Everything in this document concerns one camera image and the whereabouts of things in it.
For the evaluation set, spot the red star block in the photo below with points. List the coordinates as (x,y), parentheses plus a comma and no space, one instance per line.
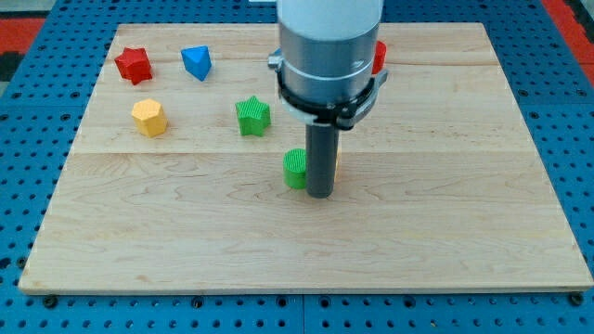
(133,65)

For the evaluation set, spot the green cylinder block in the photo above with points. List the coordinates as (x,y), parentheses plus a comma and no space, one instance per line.
(294,168)

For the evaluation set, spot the light wooden board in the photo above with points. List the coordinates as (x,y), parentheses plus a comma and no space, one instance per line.
(440,190)

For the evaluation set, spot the yellow block behind rod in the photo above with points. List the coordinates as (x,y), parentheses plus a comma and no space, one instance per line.
(337,164)

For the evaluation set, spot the black and grey tool clamp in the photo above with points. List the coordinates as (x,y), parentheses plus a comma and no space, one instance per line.
(343,116)

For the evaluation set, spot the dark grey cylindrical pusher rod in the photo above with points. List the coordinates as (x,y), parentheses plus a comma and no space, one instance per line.
(321,156)

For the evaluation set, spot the green star block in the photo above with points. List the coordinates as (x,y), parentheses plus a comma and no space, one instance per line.
(253,116)

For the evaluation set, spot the yellow hexagon block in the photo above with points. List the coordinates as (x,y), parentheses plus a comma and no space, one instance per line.
(149,117)

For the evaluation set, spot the red block behind arm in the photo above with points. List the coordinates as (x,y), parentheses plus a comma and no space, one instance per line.
(379,57)

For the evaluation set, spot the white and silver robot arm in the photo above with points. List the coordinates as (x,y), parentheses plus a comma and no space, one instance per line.
(324,71)

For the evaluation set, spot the blue triangle block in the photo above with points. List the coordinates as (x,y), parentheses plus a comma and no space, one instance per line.
(197,61)

